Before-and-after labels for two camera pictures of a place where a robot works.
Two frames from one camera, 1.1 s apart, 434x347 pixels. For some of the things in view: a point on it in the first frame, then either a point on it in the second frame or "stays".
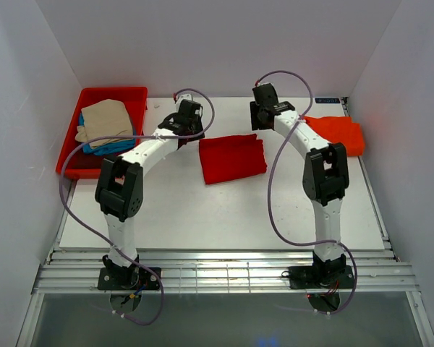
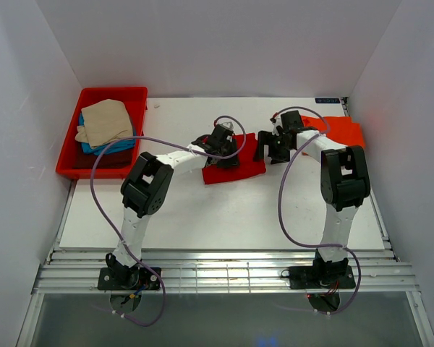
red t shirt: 231,157 stays
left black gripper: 197,137 → 233,161
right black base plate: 320,277 stays
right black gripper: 254,123 → 266,138
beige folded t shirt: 105,119 stays
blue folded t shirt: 114,148 stays
